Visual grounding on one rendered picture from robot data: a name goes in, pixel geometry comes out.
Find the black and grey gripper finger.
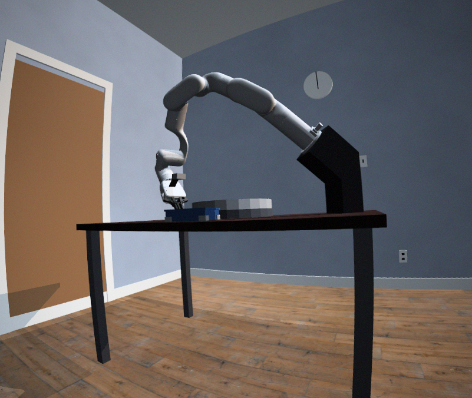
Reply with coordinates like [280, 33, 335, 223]
[177, 197, 188, 209]
[164, 195, 181, 209]

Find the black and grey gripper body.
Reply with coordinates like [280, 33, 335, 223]
[160, 178, 186, 202]

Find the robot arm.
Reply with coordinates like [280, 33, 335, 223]
[155, 72, 323, 187]

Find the blue tray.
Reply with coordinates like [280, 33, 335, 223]
[164, 208, 220, 222]

